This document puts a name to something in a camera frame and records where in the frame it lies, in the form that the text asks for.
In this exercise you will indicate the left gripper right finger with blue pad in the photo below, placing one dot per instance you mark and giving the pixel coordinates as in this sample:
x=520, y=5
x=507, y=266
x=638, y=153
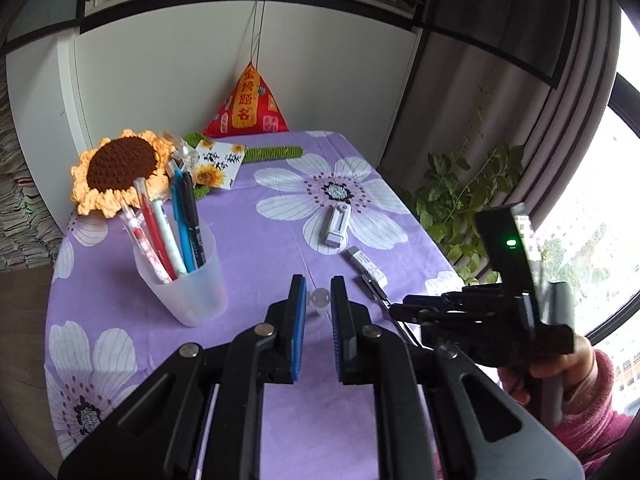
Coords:
x=348, y=319

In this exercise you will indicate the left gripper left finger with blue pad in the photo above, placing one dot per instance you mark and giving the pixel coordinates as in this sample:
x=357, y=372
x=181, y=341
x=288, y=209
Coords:
x=284, y=357

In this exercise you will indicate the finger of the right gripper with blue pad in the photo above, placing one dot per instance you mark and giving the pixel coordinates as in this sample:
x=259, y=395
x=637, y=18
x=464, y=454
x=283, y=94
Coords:
x=427, y=302
x=407, y=313

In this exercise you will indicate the black ruler case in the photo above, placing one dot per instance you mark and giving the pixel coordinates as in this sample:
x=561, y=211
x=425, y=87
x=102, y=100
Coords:
x=380, y=297

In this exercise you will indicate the white eraser box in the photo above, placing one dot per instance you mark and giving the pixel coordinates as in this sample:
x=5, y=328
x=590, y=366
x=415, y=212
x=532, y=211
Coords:
x=366, y=266

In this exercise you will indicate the green white pen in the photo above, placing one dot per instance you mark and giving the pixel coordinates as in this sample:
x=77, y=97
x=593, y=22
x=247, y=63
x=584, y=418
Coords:
x=168, y=238

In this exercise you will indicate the blue pen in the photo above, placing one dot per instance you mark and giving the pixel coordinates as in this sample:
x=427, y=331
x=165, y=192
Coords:
x=184, y=236

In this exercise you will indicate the black marker pen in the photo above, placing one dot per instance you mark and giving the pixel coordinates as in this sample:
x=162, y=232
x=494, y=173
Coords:
x=190, y=213

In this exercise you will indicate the red white patterned pen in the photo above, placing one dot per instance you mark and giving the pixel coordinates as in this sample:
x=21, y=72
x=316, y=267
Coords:
x=138, y=235

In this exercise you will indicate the clear grey pen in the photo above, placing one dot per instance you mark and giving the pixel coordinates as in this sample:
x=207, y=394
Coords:
x=173, y=172

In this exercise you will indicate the pink sleeve forearm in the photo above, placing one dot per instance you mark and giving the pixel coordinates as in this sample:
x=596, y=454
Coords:
x=590, y=428

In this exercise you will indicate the right hand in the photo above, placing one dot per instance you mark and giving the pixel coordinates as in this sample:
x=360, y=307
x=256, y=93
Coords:
x=573, y=368

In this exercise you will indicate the frosted plastic cup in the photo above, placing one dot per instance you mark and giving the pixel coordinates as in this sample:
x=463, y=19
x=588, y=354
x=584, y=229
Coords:
x=198, y=297

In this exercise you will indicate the green potted plant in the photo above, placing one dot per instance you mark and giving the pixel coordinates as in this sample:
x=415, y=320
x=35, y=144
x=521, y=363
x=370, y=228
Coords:
x=453, y=193

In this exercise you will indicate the purple floral tablecloth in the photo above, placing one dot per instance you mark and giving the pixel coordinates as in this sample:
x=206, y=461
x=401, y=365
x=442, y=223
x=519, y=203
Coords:
x=107, y=331

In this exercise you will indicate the green crocheted stem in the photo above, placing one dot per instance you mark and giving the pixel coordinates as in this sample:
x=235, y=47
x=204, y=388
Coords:
x=252, y=155

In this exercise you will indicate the sunflower greeting card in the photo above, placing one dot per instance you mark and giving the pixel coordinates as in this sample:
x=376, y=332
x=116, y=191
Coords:
x=218, y=163

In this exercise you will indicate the red triangular pouch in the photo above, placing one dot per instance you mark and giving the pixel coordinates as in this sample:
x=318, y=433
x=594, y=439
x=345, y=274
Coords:
x=249, y=109

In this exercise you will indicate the crocheted sunflower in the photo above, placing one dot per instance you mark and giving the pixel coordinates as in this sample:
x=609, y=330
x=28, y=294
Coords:
x=103, y=177

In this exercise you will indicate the stack of papers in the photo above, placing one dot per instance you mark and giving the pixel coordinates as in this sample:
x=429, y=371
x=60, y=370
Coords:
x=29, y=235

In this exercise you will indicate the grey curtain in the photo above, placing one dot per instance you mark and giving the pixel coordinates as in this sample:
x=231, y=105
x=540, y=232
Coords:
x=536, y=74

